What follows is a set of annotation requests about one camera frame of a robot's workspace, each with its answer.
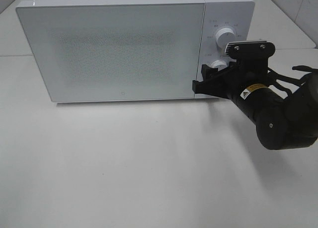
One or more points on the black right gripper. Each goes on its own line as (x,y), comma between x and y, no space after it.
(231,81)

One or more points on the white microwave knob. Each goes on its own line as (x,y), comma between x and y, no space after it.
(224,36)
(219,64)

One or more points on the white microwave door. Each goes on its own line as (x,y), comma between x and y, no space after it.
(115,53)

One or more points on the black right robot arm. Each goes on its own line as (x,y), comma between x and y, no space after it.
(283,109)

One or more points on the white microwave oven body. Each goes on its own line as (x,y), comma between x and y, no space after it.
(236,14)

